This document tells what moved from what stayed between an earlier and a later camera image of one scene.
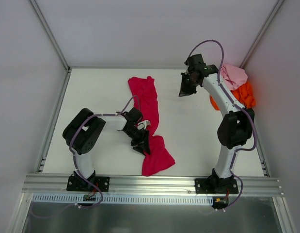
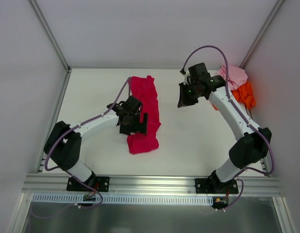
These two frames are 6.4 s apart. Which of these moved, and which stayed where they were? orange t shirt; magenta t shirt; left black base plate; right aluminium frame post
Moved: magenta t shirt
Stayed: left black base plate; right aluminium frame post; orange t shirt
